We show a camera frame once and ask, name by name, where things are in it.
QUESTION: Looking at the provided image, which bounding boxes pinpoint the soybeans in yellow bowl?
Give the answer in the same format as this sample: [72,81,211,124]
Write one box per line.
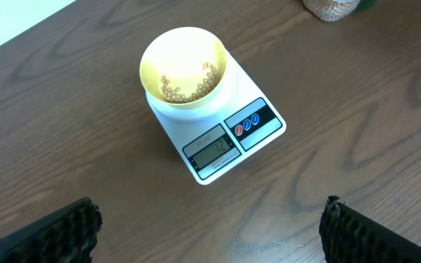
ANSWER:
[159,61,224,104]

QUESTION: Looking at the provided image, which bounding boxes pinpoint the yellow bowl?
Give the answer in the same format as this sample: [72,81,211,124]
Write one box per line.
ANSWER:
[139,27,229,110]

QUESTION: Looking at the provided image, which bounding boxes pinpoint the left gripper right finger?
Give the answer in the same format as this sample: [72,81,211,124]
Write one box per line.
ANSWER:
[319,196,421,263]

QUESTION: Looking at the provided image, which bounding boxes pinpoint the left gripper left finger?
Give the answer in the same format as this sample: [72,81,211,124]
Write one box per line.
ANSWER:
[0,197,102,263]

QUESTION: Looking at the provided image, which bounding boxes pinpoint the clear container of soybeans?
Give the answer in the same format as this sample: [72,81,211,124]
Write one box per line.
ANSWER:
[303,0,360,22]

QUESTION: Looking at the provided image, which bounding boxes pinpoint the white digital kitchen scale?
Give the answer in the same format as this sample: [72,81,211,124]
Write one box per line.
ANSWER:
[146,53,287,185]

